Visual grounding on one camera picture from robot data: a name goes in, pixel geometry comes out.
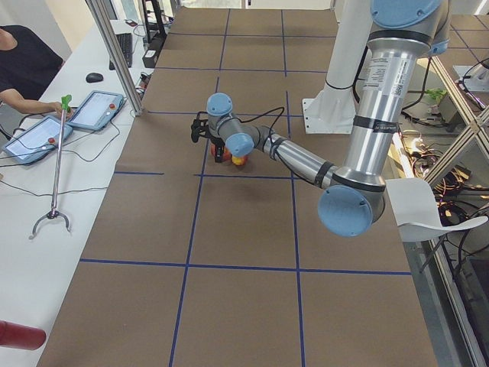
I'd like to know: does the lone red yellow apple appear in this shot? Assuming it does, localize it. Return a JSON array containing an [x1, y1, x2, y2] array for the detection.
[[222, 148, 232, 161]]

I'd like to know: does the far teach pendant tablet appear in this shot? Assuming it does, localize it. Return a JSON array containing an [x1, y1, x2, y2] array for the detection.
[[67, 90, 125, 131]]

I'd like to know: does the metal reacher grabber tool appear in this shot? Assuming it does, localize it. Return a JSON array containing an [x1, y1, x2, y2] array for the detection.
[[28, 95, 72, 240]]

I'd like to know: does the white plastic chair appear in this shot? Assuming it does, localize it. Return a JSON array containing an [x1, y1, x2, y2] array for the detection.
[[386, 177, 488, 242]]

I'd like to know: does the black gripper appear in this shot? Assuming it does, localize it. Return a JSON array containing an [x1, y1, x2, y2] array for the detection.
[[212, 138, 225, 163]]

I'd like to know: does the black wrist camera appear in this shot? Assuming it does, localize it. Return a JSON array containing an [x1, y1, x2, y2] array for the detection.
[[191, 119, 209, 143]]

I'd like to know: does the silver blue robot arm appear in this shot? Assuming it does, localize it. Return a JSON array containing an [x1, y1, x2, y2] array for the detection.
[[191, 1, 451, 237]]

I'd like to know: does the teach pendant tablet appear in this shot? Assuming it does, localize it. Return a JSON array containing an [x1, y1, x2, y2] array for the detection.
[[67, 90, 125, 131], [2, 116, 73, 165]]

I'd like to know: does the red cylinder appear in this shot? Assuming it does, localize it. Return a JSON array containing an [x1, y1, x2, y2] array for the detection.
[[1, 320, 47, 350]]

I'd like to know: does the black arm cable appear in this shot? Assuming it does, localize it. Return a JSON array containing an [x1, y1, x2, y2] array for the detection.
[[240, 107, 286, 138]]

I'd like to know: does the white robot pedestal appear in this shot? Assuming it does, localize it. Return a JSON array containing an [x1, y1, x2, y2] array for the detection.
[[303, 0, 372, 134]]

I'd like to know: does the right red yellow apple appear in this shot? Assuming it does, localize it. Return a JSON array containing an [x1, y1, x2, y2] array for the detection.
[[232, 154, 248, 167]]

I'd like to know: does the black keyboard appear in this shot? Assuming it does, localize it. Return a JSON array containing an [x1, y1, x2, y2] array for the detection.
[[115, 33, 133, 68]]

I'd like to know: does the aluminium frame post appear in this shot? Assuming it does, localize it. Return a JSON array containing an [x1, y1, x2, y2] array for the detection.
[[86, 0, 143, 116]]

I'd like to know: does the black computer mouse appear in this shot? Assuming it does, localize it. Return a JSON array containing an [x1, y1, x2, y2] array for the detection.
[[86, 73, 104, 83]]

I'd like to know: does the near teach pendant tablet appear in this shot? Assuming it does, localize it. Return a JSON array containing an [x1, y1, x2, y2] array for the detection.
[[2, 116, 73, 165]]

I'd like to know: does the person in black shirt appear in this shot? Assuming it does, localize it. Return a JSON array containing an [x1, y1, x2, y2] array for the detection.
[[1, 25, 64, 115]]

